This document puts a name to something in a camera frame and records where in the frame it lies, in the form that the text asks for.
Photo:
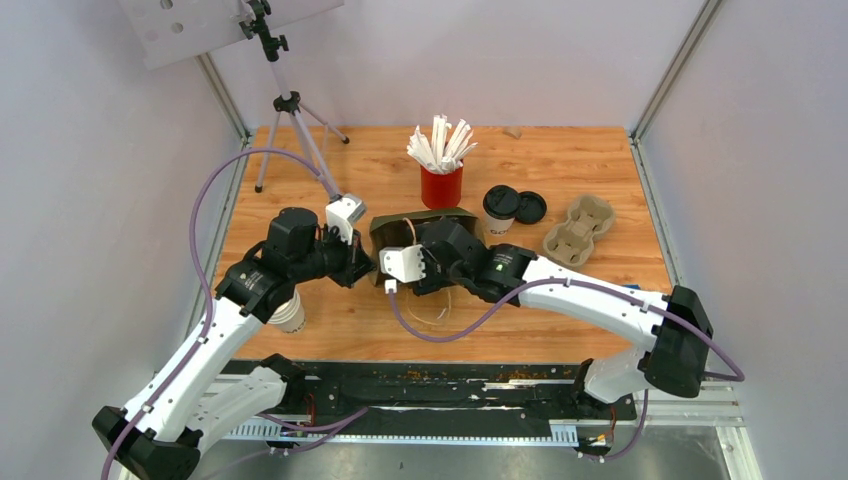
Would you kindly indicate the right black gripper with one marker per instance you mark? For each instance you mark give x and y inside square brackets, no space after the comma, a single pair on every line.
[430,283]

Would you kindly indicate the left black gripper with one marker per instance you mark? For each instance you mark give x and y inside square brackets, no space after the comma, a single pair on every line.
[357,263]

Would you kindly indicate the green paper bag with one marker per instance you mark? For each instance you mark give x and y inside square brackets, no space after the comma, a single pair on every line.
[428,302]

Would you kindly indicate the black cup lid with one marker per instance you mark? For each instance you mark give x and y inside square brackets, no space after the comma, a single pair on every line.
[501,202]
[532,208]

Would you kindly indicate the stack of white cups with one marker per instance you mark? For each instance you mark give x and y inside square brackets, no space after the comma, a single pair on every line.
[289,317]

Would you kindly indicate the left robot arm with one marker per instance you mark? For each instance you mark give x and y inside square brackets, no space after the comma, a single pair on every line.
[163,431]

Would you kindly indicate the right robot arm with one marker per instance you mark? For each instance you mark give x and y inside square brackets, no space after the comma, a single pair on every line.
[668,333]

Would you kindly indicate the red straw holder cup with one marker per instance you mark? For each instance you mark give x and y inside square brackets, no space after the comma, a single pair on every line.
[439,191]

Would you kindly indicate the white wrapped straws bundle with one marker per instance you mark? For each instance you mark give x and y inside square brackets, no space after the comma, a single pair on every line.
[444,151]

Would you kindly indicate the white perforated board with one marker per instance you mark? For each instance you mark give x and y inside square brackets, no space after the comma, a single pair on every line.
[172,31]

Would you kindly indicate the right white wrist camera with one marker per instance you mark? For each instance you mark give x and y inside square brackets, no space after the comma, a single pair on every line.
[402,265]

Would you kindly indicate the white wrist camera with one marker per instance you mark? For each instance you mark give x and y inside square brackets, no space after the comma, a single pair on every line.
[402,265]
[342,213]

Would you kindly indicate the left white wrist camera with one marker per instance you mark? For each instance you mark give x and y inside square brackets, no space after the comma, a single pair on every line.
[342,213]

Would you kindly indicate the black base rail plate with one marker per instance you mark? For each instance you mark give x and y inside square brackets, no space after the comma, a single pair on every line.
[447,399]

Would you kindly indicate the silver camera tripod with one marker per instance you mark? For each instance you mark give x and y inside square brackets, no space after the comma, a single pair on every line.
[254,24]

